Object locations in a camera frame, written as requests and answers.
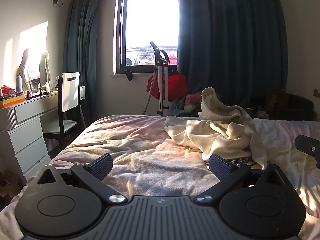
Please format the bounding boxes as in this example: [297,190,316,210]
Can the wide teal curtain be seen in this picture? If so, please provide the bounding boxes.
[176,0,288,110]

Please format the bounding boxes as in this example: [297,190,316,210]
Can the wavy white frame mirror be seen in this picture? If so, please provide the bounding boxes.
[18,48,52,94]

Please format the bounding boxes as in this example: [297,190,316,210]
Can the grey spray bottle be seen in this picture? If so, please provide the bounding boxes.
[15,73,23,93]

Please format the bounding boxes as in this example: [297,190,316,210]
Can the window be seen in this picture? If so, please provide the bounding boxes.
[115,0,180,75]

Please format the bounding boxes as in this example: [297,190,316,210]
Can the red cloth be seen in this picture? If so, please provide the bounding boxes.
[146,71,190,103]

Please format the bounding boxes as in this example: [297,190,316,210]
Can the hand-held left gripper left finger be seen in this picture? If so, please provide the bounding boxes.
[29,153,128,204]

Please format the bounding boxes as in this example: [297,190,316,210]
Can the pastel bed sheet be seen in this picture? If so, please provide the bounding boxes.
[0,115,320,240]

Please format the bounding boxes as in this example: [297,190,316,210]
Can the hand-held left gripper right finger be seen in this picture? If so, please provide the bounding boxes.
[196,154,295,203]

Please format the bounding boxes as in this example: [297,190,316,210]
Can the cardboard box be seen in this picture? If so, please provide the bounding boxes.
[0,170,20,200]

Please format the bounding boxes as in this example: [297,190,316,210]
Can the black sofa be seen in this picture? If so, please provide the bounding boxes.
[250,90,314,120]

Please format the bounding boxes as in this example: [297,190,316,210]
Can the white and black chair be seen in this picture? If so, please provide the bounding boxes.
[42,72,84,145]

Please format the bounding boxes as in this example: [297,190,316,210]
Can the orange box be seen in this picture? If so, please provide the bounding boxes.
[0,94,27,109]

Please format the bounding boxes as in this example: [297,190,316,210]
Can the garment steamer stand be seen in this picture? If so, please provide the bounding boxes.
[142,41,173,117]

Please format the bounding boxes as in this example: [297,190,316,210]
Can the cream sweatpants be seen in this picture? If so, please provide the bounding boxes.
[164,112,268,170]

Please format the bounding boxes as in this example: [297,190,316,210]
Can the narrow teal curtain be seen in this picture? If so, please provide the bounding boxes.
[62,0,121,128]

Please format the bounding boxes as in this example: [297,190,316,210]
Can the pile of colourful clothes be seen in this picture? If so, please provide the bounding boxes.
[171,90,223,118]

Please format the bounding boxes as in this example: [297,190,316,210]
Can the white knit sweater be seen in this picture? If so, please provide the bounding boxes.
[199,87,249,122]

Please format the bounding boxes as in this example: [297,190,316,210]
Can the brown paper bag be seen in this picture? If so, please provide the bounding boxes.
[265,90,288,110]

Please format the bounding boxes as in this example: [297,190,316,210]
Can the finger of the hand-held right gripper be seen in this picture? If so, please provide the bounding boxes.
[294,134,320,169]

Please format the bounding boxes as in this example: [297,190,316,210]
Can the white dressing table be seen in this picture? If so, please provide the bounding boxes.
[0,90,60,180]

